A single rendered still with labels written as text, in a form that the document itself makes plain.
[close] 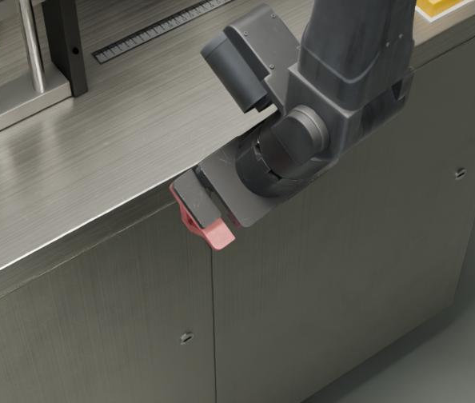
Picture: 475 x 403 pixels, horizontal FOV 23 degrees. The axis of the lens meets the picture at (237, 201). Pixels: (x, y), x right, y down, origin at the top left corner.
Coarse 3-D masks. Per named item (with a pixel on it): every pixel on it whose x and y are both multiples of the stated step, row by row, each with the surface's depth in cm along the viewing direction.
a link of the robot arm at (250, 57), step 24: (240, 24) 85; (264, 24) 85; (216, 48) 86; (240, 48) 85; (264, 48) 84; (288, 48) 85; (216, 72) 88; (240, 72) 86; (264, 72) 85; (240, 96) 87; (288, 120) 80; (312, 120) 79; (288, 144) 81; (312, 144) 79
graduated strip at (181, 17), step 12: (204, 0) 141; (216, 0) 141; (228, 0) 141; (180, 12) 140; (192, 12) 140; (204, 12) 140; (156, 24) 139; (168, 24) 139; (180, 24) 139; (132, 36) 138; (144, 36) 138; (156, 36) 138; (108, 48) 136; (120, 48) 136; (132, 48) 136; (108, 60) 135
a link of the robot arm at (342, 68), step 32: (320, 0) 73; (352, 0) 71; (384, 0) 70; (416, 0) 73; (320, 32) 75; (352, 32) 72; (384, 32) 72; (320, 64) 76; (352, 64) 74; (384, 64) 75; (288, 96) 81; (320, 96) 77; (352, 96) 76; (384, 96) 80; (352, 128) 78
